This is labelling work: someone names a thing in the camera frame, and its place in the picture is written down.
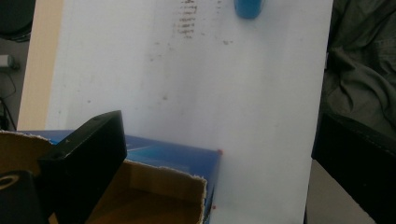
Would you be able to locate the black padded furniture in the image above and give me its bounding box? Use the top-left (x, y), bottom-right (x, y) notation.
top-left (310, 111), bottom-right (396, 224)

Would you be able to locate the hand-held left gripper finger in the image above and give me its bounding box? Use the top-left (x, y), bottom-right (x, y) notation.
top-left (36, 109), bottom-right (129, 224)

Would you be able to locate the dark round object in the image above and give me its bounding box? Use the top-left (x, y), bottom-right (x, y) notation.
top-left (0, 0), bottom-right (37, 42)

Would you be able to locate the small white device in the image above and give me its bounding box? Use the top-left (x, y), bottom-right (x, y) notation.
top-left (0, 54), bottom-right (16, 69)

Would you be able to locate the blue cardboard box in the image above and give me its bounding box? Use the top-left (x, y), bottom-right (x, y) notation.
top-left (0, 129), bottom-right (223, 224)

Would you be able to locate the blue plastic object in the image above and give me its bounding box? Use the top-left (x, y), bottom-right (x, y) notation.
top-left (233, 0), bottom-right (265, 20)

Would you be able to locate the dark grey cloth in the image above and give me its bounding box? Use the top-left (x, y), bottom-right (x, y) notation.
top-left (319, 0), bottom-right (396, 138)

